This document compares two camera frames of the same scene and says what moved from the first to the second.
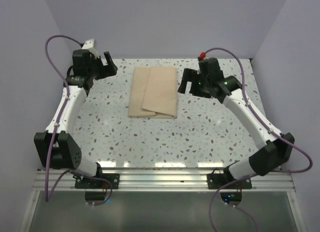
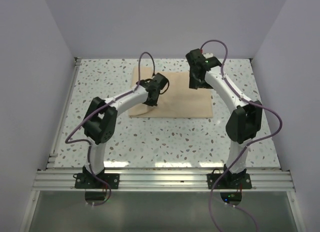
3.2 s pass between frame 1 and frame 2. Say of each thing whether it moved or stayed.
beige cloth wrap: moved
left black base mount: stayed
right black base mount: stayed
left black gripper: moved
